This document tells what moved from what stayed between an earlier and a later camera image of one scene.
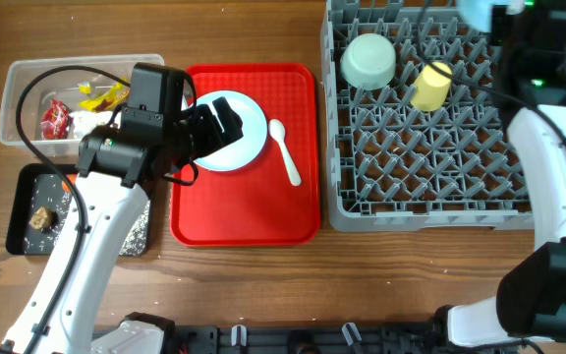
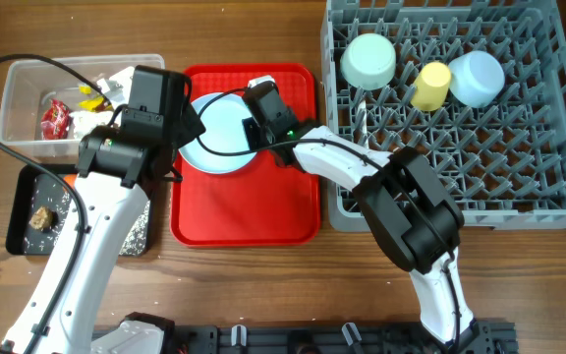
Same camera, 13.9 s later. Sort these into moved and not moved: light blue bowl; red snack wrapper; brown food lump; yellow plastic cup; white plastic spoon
Moved: light blue bowl; white plastic spoon
Not moved: red snack wrapper; brown food lump; yellow plastic cup
